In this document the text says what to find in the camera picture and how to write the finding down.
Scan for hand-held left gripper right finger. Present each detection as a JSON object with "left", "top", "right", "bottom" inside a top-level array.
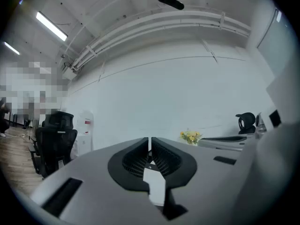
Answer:
[{"left": 151, "top": 136, "right": 246, "bottom": 225}]

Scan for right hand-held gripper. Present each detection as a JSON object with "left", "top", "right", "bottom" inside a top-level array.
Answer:
[{"left": 220, "top": 78, "right": 300, "bottom": 225}]

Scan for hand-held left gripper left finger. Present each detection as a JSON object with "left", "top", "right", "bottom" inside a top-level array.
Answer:
[{"left": 30, "top": 136, "right": 166, "bottom": 225}]

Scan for white junction box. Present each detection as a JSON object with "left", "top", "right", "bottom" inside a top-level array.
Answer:
[{"left": 61, "top": 62, "right": 78, "bottom": 81}]

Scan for white cabinet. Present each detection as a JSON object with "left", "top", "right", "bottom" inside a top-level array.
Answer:
[{"left": 74, "top": 133, "right": 94, "bottom": 158}]

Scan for yellow flower bouquet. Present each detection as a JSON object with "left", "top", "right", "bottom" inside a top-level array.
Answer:
[{"left": 179, "top": 130, "right": 203, "bottom": 146}]

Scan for clear bag with red label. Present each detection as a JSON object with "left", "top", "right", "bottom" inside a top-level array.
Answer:
[{"left": 76, "top": 111, "right": 95, "bottom": 135}]

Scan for long ceiling light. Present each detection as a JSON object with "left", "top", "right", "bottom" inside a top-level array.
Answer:
[
  {"left": 35, "top": 11, "right": 69, "bottom": 42},
  {"left": 3, "top": 41, "right": 21, "bottom": 56}
]

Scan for white ceiling pipes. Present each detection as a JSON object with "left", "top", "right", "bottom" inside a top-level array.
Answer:
[{"left": 69, "top": 10, "right": 252, "bottom": 72}]

